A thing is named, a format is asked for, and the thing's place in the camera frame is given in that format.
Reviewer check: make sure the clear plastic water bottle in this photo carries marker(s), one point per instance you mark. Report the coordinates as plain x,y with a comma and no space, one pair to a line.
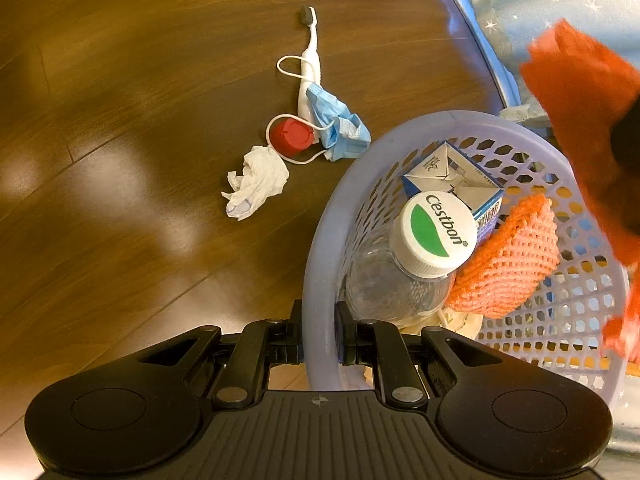
440,230

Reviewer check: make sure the blue and white milk carton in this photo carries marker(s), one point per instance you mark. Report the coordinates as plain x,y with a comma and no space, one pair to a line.
450,170

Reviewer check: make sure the blue face mask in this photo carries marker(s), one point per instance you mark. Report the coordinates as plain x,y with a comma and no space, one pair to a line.
335,115

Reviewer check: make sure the lavender plastic mesh basket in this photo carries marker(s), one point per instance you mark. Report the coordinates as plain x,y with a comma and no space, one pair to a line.
320,270

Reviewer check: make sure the red bottle cap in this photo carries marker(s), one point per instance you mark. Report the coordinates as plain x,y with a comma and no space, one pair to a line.
292,136

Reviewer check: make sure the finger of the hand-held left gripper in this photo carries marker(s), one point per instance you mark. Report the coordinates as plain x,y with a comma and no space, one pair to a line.
629,137

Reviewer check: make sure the red plastic bag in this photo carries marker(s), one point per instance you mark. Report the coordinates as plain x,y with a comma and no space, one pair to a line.
575,85

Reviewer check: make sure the crumpled white tissue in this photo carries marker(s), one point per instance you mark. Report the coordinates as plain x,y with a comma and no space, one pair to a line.
260,175

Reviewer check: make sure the orange foam net sleeve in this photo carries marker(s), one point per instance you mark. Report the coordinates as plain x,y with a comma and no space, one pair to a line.
510,260

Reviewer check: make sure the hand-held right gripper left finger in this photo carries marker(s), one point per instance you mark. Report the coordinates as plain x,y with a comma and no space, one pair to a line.
295,340

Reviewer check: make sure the white toothbrush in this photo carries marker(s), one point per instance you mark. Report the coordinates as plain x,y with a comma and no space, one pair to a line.
312,60

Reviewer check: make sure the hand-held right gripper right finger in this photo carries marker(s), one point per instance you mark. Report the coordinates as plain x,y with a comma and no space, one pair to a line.
347,345

